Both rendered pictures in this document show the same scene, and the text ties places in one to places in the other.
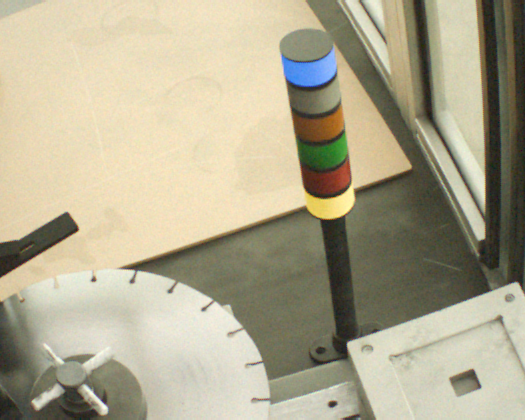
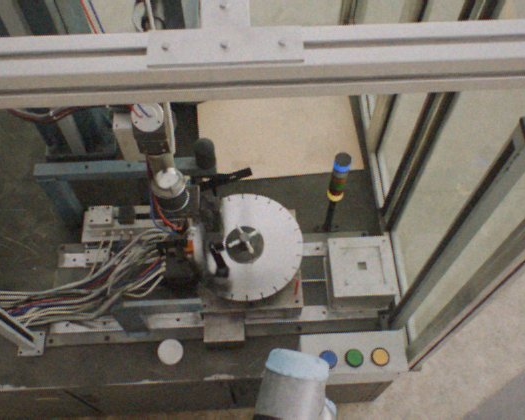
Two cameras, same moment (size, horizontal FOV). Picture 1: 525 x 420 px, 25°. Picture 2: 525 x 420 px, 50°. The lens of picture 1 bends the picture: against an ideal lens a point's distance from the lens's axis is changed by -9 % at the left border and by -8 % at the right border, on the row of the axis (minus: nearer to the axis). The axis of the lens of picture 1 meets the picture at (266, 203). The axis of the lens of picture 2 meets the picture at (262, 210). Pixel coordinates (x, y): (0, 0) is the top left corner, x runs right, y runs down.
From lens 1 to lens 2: 0.63 m
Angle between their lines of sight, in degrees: 17
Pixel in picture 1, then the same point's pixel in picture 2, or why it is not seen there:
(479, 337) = (370, 251)
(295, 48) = (339, 160)
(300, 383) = (309, 237)
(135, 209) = (268, 157)
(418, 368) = (348, 255)
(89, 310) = (252, 209)
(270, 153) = (318, 149)
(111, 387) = (254, 240)
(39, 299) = (235, 201)
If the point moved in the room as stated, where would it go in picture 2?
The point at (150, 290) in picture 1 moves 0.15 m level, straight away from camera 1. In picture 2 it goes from (273, 207) to (269, 164)
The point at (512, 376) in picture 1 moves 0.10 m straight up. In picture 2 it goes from (378, 269) to (385, 256)
